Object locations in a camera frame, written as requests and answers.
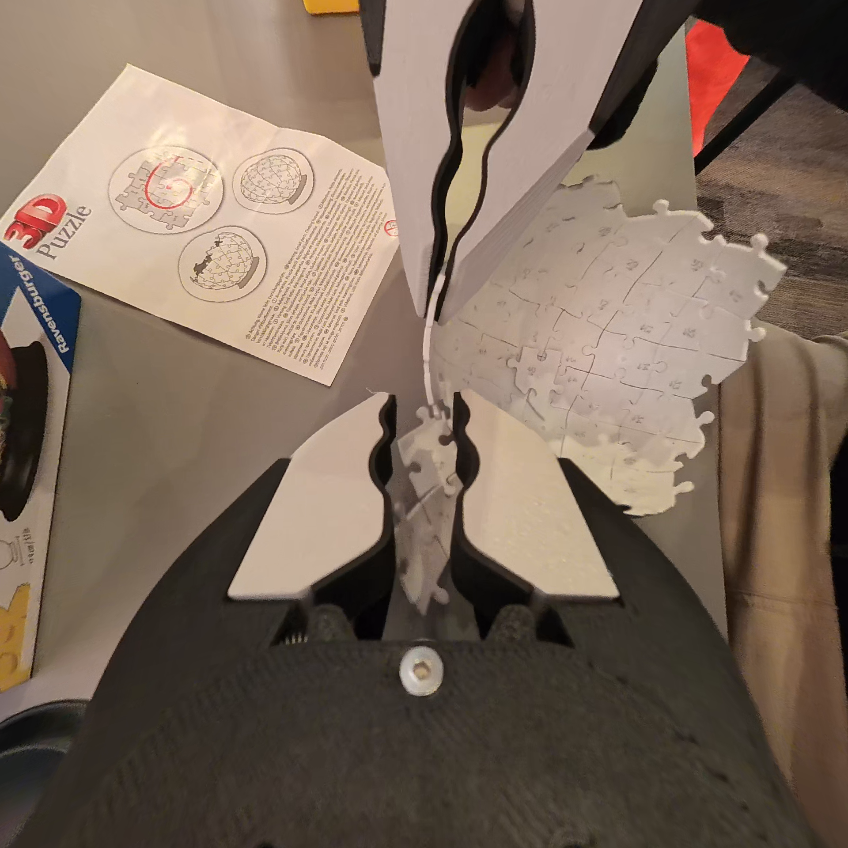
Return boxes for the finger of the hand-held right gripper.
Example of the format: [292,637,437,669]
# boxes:
[373,0,476,320]
[436,0,646,324]

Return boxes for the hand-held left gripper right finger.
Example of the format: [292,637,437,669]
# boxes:
[452,390,621,637]

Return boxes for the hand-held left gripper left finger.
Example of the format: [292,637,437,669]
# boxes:
[227,392,398,640]

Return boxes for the partly built puzzle ball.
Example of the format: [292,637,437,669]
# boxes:
[396,174,789,620]

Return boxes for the person's right forearm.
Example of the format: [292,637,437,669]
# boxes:
[692,0,848,117]

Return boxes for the blue puzzle box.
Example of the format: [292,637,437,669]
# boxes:
[0,242,82,693]

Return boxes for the black round ball stand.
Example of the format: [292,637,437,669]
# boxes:
[0,697,90,756]

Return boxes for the red fabric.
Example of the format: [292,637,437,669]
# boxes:
[684,19,754,155]

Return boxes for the white instruction leaflet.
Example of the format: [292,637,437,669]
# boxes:
[1,63,401,388]

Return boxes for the person's tan trousers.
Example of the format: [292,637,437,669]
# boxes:
[719,331,848,848]

